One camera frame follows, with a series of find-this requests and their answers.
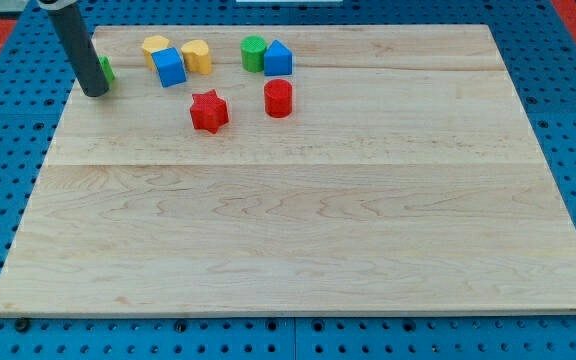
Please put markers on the wooden board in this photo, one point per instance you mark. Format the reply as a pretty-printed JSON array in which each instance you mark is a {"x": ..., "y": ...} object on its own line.
[{"x": 407, "y": 181}]

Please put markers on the red cylinder block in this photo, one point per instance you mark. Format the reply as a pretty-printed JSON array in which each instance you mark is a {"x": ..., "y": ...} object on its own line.
[{"x": 278, "y": 98}]

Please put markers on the blue triangle block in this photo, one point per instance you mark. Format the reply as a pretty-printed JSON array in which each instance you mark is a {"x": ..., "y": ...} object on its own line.
[{"x": 278, "y": 60}]

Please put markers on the green cylinder block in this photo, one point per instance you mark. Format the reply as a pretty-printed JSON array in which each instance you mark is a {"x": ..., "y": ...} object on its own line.
[{"x": 252, "y": 49}]

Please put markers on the yellow heart block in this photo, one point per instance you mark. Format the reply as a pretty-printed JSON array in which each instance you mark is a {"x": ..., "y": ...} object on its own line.
[{"x": 197, "y": 57}]

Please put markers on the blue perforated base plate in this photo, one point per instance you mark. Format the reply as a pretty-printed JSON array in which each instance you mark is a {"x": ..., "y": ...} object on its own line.
[{"x": 538, "y": 46}]

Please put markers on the blue cube block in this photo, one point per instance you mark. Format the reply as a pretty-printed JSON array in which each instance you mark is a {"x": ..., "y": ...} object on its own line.
[{"x": 169, "y": 66}]

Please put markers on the yellow hexagon block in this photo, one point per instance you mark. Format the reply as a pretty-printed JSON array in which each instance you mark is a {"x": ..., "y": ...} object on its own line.
[{"x": 153, "y": 44}]

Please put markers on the red star block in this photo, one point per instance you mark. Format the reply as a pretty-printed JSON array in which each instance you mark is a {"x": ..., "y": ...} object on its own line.
[{"x": 208, "y": 111}]

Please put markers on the green block behind rod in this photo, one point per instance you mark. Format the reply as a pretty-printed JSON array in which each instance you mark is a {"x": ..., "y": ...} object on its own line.
[{"x": 107, "y": 69}]

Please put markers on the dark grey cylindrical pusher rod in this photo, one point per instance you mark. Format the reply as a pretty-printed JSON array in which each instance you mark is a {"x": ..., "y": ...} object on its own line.
[{"x": 72, "y": 32}]

